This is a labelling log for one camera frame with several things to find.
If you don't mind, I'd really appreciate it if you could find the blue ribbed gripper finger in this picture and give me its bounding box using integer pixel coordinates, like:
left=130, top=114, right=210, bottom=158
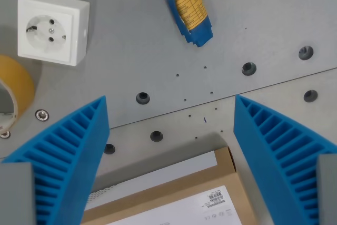
left=0, top=95, right=110, bottom=225
left=233, top=94, right=337, bottom=225

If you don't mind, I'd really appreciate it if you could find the blue bag with yellow label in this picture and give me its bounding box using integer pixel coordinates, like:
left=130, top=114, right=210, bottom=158
left=157, top=0, right=214, bottom=48

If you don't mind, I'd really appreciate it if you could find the grey plastic hole plug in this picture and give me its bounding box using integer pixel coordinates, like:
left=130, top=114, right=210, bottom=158
left=103, top=143, right=116, bottom=155

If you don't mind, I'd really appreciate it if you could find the yellow adhesive tape roll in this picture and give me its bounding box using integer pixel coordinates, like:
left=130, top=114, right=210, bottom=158
left=0, top=54, right=36, bottom=134

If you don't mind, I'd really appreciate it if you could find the brown cardboard box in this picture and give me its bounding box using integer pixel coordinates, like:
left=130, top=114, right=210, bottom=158
left=81, top=146, right=257, bottom=225

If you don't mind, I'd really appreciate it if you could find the white wall power socket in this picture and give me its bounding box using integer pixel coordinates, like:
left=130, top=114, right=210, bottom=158
left=17, top=0, right=91, bottom=67

